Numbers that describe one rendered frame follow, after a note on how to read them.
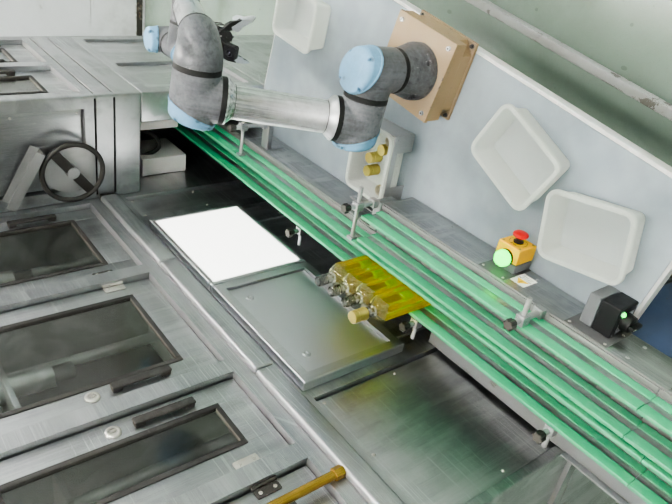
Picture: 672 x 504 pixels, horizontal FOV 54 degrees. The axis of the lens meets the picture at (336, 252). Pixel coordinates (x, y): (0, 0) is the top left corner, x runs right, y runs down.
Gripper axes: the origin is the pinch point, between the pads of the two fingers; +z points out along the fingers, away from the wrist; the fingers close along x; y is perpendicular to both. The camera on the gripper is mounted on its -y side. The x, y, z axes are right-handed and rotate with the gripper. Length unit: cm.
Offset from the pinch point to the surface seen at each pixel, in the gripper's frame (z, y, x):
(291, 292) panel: -16, -63, 51
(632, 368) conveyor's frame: 9, -147, 14
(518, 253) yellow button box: 14, -109, 12
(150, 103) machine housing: -24.5, 19.9, 29.4
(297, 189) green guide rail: 4.9, -31.3, 38.2
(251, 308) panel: -31, -65, 51
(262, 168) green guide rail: 2.3, -13.7, 39.8
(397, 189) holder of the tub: 19, -61, 23
